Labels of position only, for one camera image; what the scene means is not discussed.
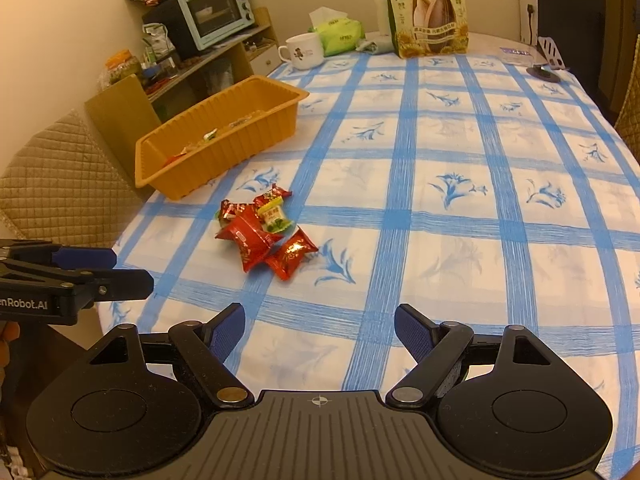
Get orange plastic tray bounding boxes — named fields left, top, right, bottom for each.
left=135, top=75, right=311, bottom=202

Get wooden shelf unit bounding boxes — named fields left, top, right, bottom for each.
left=85, top=7, right=281, bottom=191

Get clear packet blue print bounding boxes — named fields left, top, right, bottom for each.
left=500, top=45, right=539, bottom=64

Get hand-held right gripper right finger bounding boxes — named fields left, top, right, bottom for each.
left=385, top=304, right=553, bottom=407

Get quilted beige chair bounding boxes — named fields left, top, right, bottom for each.
left=0, top=109, right=151, bottom=252
left=614, top=35, right=640, bottom=158

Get white drawer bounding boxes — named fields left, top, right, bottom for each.
left=250, top=42, right=280, bottom=74

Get yellow green candy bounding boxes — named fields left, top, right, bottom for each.
left=257, top=199, right=292, bottom=234

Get shiny dark red candy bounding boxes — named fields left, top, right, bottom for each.
left=218, top=200, right=252, bottom=224

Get large red snack packet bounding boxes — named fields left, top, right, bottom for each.
left=215, top=215, right=286, bottom=274

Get person's left hand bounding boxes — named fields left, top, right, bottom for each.
left=0, top=322, right=22, bottom=368

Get white phone stand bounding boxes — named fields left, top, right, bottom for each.
left=527, top=35, right=572, bottom=82

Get white cardboard box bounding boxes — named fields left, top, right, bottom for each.
left=517, top=0, right=544, bottom=46

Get black box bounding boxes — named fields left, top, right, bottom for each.
left=537, top=0, right=609, bottom=106

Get white mug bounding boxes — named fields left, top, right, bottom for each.
left=277, top=32, right=326, bottom=71

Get white plastic bag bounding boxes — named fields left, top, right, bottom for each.
left=202, top=57, right=236, bottom=106

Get white thermos bottle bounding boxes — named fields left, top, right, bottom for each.
left=370, top=0, right=394, bottom=36

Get green white snack bag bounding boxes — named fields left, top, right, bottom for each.
left=142, top=22, right=177, bottom=64

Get red patterned candy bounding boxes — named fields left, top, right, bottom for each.
left=252, top=185, right=294, bottom=211

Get green tissue pack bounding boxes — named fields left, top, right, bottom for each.
left=307, top=6, right=366, bottom=57

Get blue checked tablecloth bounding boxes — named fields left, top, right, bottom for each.
left=97, top=30, right=640, bottom=476

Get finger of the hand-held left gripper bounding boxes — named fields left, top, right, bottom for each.
left=0, top=259, right=154, bottom=301
left=0, top=242, right=117, bottom=271

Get grey cloth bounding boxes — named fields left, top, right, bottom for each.
left=356, top=30, right=396, bottom=55

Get sunflower seed bag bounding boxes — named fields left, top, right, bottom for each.
left=381, top=0, right=471, bottom=59

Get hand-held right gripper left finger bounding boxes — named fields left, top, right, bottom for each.
left=87, top=302, right=256, bottom=409

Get light blue toaster oven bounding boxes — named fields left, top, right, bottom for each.
left=142, top=0, right=256, bottom=61

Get orange lid jar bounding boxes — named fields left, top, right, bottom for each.
left=97, top=49, right=144, bottom=86

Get small red snack packet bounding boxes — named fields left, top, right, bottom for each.
left=263, top=227, right=320, bottom=281

